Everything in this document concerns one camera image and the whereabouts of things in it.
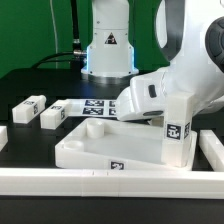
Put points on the white left fence piece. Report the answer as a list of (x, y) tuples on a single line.
[(3, 137)]

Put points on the white right fence bar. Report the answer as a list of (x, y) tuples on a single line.
[(213, 149)]

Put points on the white fence bar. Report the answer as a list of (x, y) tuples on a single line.
[(213, 149), (114, 183)]

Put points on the white desk top tray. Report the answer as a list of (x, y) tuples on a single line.
[(112, 145)]

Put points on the tag sheet on table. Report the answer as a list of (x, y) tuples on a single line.
[(92, 108)]

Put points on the white front fence bar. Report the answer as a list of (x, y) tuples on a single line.
[(114, 183)]

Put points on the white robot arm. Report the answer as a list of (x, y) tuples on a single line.
[(190, 34)]

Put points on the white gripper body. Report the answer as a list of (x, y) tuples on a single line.
[(145, 97)]

